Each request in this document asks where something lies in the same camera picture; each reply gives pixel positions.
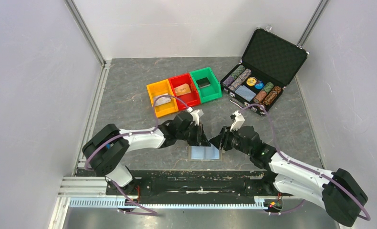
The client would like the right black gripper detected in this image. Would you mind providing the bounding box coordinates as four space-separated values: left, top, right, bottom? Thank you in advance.
209 125 252 156

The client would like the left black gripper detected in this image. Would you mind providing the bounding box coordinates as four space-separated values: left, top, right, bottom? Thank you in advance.
177 122 210 147

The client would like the grey card holder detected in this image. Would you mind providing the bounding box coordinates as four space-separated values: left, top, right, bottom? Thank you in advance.
188 145 222 161

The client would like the tan card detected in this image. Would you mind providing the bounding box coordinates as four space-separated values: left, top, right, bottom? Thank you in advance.
174 83 191 97

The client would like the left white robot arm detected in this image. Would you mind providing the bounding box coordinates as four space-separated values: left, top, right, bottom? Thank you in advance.
82 108 211 195

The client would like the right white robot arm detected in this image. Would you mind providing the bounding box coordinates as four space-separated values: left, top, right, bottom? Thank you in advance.
210 126 368 227

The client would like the blue playing card deck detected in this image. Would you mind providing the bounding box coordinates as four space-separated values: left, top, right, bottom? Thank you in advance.
235 85 256 102

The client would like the silver card in yellow bin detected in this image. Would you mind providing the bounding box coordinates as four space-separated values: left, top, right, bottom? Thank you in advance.
156 95 171 106

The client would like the red plastic bin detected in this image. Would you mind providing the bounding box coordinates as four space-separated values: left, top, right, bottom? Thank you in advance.
168 73 200 107

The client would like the green plastic bin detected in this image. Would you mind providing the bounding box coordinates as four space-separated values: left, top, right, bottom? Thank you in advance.
189 67 222 104

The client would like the purple poker chip row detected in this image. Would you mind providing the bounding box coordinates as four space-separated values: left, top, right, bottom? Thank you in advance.
222 69 251 91

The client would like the brown poker chip row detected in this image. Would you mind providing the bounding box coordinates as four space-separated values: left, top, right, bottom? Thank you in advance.
253 82 282 106

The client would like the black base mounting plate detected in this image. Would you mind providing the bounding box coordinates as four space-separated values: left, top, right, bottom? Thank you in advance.
122 170 280 204

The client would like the yellow plastic bin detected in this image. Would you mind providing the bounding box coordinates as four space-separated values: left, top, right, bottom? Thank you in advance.
147 79 178 118

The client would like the yellow dealer button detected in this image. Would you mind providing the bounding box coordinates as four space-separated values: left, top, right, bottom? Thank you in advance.
246 77 258 86

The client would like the blue dealer button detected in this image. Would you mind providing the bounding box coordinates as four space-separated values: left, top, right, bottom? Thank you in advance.
255 82 264 90

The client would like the green poker chip row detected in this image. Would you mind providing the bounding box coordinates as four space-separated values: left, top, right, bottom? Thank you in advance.
230 65 246 80

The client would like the black poker chip case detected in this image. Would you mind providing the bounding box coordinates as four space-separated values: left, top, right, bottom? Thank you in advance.
220 28 309 116

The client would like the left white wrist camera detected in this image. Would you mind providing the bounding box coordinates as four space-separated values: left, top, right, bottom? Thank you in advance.
186 107 204 125

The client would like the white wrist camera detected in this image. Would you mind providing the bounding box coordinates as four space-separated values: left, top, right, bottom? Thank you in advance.
230 110 245 132
186 107 204 125

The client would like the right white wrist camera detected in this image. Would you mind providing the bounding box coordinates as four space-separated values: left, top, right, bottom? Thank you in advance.
230 110 245 132

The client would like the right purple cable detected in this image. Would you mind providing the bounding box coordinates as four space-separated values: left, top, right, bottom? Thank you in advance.
239 104 372 221

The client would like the purple cable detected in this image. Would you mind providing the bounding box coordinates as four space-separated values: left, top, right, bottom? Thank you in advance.
239 104 372 221
84 94 194 216

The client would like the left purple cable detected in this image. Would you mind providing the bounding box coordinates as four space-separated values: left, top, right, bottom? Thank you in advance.
84 94 194 216

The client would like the right aluminium frame post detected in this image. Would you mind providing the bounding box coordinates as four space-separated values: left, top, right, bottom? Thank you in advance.
297 0 330 48

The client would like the aluminium frame post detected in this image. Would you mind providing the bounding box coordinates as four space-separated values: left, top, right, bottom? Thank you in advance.
64 0 106 66
297 0 330 48

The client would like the left aluminium frame post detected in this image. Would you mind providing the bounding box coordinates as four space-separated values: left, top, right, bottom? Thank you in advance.
64 0 106 66

